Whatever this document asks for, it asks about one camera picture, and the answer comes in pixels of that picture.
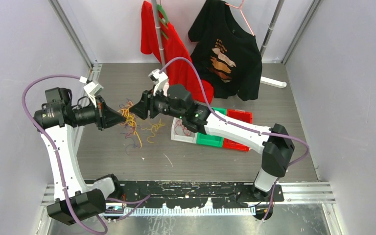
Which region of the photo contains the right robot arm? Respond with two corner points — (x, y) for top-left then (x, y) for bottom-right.
(129, 85), (295, 201)

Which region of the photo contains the green clothes hanger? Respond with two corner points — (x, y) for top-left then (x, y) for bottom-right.
(156, 4), (169, 40)

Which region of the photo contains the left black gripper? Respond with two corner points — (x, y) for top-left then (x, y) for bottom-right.
(73, 95), (126, 131)

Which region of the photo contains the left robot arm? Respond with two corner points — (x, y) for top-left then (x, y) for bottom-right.
(34, 87), (126, 225)

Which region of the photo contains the red wire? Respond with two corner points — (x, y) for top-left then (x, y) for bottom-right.
(174, 120), (193, 138)

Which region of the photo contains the right metal rack pole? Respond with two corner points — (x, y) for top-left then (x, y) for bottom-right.
(260, 0), (285, 57)

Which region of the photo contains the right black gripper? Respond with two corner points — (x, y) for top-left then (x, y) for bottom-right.
(129, 85), (184, 121)

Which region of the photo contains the green plastic bin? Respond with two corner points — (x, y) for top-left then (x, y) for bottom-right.
(196, 107), (228, 148)

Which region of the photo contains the colourful wire bundle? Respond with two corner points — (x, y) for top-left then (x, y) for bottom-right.
(117, 99), (143, 156)

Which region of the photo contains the white plastic bin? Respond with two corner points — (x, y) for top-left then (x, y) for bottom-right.
(171, 117), (197, 144)

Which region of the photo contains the red plastic bin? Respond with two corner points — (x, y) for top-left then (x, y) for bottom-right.
(223, 109), (254, 152)

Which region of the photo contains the black printed t-shirt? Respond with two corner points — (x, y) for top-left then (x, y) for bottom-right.
(188, 0), (262, 101)

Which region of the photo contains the metal clothes rack pole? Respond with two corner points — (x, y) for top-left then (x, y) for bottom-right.
(150, 0), (166, 69)

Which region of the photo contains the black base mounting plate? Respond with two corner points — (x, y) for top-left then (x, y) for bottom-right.
(107, 181), (284, 209)

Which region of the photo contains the pink clothes hanger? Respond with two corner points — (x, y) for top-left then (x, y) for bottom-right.
(225, 0), (255, 36)

